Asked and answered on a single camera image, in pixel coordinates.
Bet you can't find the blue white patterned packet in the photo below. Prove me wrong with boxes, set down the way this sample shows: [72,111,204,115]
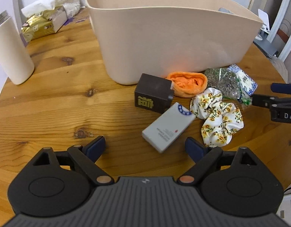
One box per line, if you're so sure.
[228,64,258,106]

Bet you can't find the white phone stand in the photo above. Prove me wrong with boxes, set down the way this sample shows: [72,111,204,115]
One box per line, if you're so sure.
[255,9,270,40]

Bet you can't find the orange fabric pouch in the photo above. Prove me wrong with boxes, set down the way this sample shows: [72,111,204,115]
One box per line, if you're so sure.
[167,72,208,98]

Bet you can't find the beige plastic storage bin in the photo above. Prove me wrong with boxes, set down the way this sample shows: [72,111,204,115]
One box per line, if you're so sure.
[85,0,262,85]

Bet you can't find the white thermos bottle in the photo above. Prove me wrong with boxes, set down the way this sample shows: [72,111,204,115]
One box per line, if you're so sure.
[0,11,35,85]

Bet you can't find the white shelf frame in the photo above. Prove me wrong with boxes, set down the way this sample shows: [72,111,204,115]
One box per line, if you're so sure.
[267,0,291,62]

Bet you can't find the grey laptop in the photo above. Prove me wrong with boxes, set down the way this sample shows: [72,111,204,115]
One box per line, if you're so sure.
[253,37,278,58]

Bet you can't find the gold tissue pack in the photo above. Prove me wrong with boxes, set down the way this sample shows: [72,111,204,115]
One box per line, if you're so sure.
[21,0,67,43]

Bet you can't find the floral yellow scrunchie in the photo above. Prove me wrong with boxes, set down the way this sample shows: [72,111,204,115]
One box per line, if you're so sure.
[190,88,244,147]

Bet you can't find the black cube box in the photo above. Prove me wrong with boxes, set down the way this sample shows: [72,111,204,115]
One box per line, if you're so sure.
[134,73,174,114]

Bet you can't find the white rectangular card box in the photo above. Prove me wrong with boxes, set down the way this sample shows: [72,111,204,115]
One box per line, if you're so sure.
[142,103,196,153]

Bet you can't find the dried herb sachet bag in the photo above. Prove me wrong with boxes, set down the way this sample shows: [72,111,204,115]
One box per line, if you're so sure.
[204,68,241,100]

